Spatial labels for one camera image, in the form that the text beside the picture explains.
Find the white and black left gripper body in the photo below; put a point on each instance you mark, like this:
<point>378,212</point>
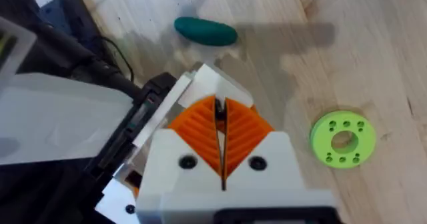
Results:
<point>60,117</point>

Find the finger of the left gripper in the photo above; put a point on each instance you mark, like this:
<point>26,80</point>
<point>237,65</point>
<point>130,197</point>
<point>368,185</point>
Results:
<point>115,204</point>
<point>210,82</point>

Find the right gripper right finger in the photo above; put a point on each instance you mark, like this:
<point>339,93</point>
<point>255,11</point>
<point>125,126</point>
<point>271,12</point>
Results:
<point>267,177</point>

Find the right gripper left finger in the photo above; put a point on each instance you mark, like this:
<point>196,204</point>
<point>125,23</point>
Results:
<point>173,164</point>

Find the teal toy vegetable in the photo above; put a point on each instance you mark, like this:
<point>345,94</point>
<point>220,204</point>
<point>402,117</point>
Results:
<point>205,31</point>

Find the green disc with holes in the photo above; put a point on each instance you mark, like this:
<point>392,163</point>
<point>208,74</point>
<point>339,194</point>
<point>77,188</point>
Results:
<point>358,140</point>

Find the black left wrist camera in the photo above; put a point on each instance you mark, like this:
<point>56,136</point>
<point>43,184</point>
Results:
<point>71,17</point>

